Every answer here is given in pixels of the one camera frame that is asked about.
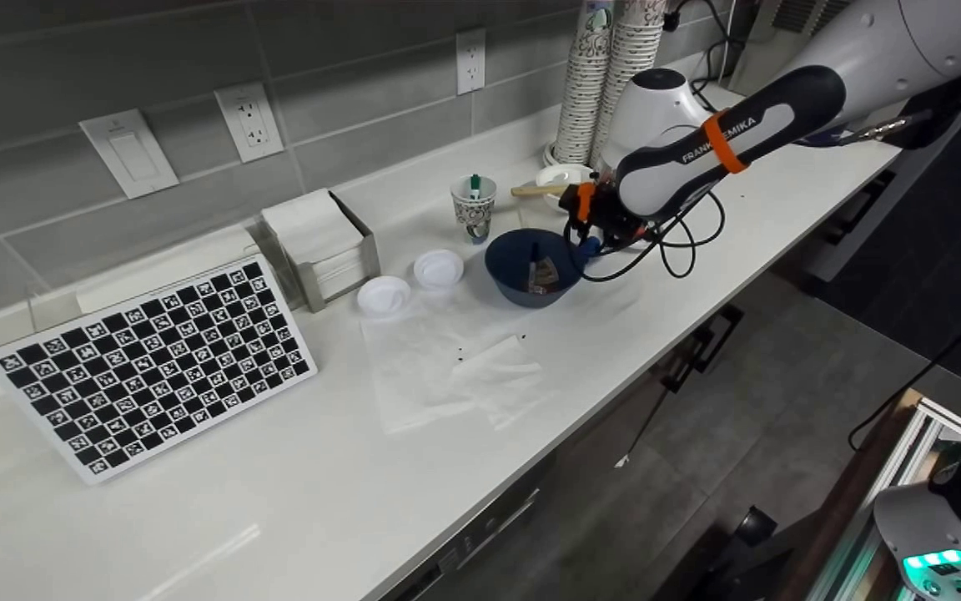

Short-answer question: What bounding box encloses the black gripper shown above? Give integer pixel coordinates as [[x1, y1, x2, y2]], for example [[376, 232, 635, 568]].
[[557, 177, 646, 274]]

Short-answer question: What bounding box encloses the grey robot base green light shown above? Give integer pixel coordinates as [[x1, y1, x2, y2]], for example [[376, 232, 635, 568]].
[[869, 441, 961, 601]]

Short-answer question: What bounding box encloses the white printed coffee cup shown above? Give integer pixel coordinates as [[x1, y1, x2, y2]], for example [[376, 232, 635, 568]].
[[449, 177, 501, 213], [453, 196, 497, 247]]

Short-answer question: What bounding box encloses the brown paper packet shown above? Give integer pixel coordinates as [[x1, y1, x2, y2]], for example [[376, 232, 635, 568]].
[[530, 259, 567, 299]]

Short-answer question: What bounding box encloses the dark blue bowl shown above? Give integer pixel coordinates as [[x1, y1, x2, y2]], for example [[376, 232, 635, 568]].
[[485, 227, 596, 309]]

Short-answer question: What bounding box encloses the white plastic lid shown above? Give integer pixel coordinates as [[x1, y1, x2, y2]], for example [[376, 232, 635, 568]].
[[353, 274, 418, 321], [408, 247, 471, 296]]

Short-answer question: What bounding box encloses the tall paper cup stack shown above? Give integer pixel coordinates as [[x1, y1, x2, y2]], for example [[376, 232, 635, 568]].
[[593, 0, 675, 160], [551, 0, 616, 170]]

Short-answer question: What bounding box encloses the clear plastic sheet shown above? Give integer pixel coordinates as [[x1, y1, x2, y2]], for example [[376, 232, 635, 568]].
[[360, 296, 575, 441]]

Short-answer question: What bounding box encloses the white napkin stack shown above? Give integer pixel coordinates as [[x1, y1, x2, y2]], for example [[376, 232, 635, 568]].
[[255, 188, 368, 299]]

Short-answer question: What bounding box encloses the black and white calibration board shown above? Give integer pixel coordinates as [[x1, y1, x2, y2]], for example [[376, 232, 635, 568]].
[[0, 252, 320, 483]]

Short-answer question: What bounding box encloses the orange strap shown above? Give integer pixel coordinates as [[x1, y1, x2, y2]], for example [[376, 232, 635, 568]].
[[702, 111, 749, 177], [569, 180, 600, 227]]

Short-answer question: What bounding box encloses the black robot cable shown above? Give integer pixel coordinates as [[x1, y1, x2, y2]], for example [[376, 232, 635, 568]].
[[579, 184, 730, 286]]

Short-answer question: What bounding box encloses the white wall outlet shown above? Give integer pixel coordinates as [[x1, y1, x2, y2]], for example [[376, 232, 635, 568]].
[[453, 26, 489, 96], [212, 79, 287, 168]]

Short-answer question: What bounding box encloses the black floor cable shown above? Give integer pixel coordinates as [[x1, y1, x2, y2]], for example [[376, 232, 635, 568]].
[[844, 280, 961, 453]]

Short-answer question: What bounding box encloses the wooden frame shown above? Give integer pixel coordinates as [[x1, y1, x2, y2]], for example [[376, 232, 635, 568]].
[[776, 383, 961, 601]]

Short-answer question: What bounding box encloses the white blank wall plate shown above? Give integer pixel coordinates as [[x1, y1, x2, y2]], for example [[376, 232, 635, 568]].
[[75, 108, 179, 200]]

